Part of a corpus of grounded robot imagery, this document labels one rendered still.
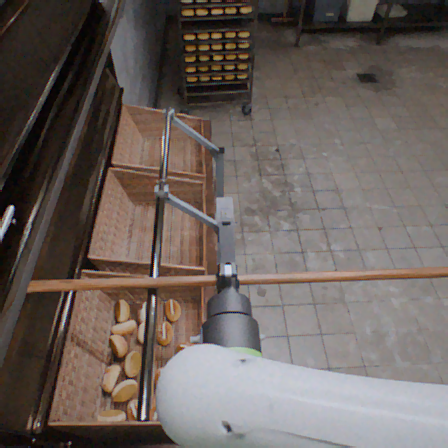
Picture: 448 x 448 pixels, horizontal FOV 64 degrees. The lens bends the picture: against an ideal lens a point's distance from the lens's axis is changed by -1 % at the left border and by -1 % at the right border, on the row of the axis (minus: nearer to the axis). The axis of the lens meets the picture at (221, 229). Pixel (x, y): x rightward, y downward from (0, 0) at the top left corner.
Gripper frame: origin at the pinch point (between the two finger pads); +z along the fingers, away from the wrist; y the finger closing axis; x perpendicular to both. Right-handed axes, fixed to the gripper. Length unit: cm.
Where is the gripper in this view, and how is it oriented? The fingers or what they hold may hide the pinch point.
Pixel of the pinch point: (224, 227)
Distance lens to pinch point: 71.4
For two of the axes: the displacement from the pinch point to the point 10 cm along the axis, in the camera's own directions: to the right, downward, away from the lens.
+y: 0.0, 6.4, 7.7
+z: -0.4, -7.7, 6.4
